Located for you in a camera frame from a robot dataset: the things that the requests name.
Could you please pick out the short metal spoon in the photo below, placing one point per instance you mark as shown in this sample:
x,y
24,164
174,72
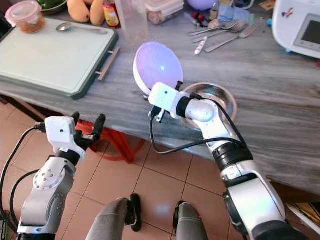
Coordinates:
x,y
64,26

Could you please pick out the yellow mango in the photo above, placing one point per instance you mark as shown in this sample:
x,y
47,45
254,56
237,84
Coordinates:
x,y
97,12
79,10

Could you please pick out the red plastic stool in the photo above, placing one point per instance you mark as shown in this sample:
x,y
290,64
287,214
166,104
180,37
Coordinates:
x,y
120,142

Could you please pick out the long metal spoon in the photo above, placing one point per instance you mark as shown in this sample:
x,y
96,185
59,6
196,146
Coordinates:
x,y
235,26

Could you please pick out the white kitchen appliance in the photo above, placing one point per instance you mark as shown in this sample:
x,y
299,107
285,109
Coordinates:
x,y
297,25

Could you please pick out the pink-lidded plastic food container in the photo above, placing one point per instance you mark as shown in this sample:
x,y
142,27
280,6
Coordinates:
x,y
26,17

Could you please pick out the blue printed packet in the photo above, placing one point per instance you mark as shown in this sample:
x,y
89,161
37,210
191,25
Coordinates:
x,y
230,10

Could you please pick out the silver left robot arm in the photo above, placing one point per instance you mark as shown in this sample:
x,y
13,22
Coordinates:
x,y
42,200

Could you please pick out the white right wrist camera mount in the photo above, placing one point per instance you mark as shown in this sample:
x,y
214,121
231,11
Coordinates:
x,y
166,97

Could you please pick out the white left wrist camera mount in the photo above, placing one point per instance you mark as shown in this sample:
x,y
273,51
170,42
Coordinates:
x,y
60,132

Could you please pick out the stainless steel bowl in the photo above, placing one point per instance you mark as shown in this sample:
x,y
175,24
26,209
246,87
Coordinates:
x,y
220,97

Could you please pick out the green bowl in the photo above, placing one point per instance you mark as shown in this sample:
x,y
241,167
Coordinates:
x,y
52,4

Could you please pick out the grey right robot leg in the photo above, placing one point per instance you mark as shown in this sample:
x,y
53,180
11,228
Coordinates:
x,y
190,222

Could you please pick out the white-lidded clear food box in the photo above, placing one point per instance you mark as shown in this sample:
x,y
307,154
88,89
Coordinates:
x,y
164,10

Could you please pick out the thin metal fork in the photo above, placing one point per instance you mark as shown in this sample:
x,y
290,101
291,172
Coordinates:
x,y
212,29

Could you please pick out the long metal fork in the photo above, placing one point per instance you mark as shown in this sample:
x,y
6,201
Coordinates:
x,y
232,39

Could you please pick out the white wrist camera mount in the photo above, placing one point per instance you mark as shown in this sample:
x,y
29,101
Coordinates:
x,y
166,97
60,132

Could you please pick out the small blue ball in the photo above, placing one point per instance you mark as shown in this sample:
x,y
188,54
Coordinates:
x,y
269,22

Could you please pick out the orange sauce bottle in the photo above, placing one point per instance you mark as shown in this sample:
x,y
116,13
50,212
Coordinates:
x,y
111,15

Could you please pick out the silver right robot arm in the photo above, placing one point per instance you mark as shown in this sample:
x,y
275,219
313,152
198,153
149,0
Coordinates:
x,y
255,200

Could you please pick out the purple round bowl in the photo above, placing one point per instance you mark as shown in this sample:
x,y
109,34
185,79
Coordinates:
x,y
201,4

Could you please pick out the clear plastic cup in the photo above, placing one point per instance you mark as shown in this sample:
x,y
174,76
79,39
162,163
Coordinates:
x,y
133,20

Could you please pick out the grey robot leg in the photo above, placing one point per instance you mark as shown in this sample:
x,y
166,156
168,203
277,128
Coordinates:
x,y
110,220
190,222

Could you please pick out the grey left robot leg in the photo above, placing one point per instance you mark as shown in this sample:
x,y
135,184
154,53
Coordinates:
x,y
110,220

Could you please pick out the white bowl with purple inside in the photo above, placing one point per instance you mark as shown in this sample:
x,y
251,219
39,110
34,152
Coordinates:
x,y
157,65

